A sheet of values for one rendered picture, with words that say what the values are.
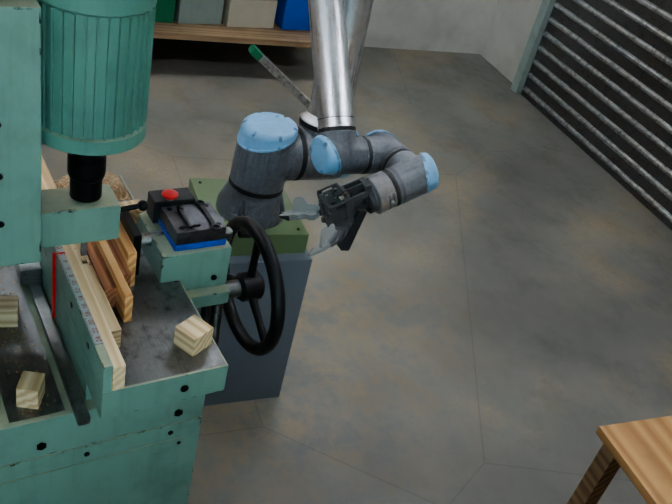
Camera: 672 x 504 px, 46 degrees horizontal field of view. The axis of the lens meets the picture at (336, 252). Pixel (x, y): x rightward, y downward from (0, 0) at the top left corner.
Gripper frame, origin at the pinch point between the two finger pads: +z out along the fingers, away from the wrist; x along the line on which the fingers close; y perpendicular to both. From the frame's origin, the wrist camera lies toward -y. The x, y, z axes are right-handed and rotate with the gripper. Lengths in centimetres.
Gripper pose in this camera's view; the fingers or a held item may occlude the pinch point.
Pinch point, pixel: (293, 238)
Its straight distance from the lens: 178.3
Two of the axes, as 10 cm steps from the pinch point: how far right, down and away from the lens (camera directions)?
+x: 4.7, 5.9, -6.6
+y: -1.0, -7.0, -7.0
